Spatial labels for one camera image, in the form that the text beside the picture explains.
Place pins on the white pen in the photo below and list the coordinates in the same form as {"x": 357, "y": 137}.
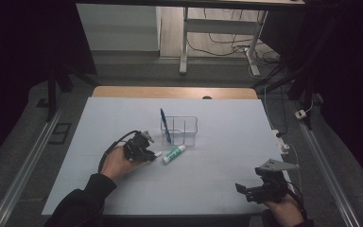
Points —
{"x": 158, "y": 154}

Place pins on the white desk frame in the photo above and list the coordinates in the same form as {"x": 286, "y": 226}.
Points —
{"x": 220, "y": 26}

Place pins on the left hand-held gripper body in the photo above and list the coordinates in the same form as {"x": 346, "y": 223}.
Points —
{"x": 135, "y": 146}

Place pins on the blue pen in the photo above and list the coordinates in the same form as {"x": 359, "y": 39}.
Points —
{"x": 165, "y": 124}

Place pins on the green and white glue stick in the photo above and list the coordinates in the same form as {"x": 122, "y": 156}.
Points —
{"x": 174, "y": 154}

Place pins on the person's left hand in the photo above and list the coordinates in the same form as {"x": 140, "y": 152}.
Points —
{"x": 118, "y": 162}

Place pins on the clear plastic desk organizer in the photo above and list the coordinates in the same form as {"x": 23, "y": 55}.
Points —
{"x": 186, "y": 132}

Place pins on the small white adapter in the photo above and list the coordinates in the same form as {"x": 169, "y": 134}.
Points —
{"x": 300, "y": 114}

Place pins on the white table mat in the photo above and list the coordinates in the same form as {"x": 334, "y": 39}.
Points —
{"x": 208, "y": 183}

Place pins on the white power strip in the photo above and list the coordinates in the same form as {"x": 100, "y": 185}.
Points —
{"x": 282, "y": 143}

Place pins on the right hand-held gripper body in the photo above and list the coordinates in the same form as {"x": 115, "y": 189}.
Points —
{"x": 272, "y": 186}

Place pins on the black metal stand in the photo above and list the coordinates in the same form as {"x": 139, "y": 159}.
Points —
{"x": 52, "y": 94}
{"x": 299, "y": 85}

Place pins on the person's right hand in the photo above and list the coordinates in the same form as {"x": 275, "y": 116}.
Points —
{"x": 285, "y": 211}

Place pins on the aluminium rail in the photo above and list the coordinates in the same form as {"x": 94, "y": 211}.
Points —
{"x": 331, "y": 176}
{"x": 25, "y": 170}

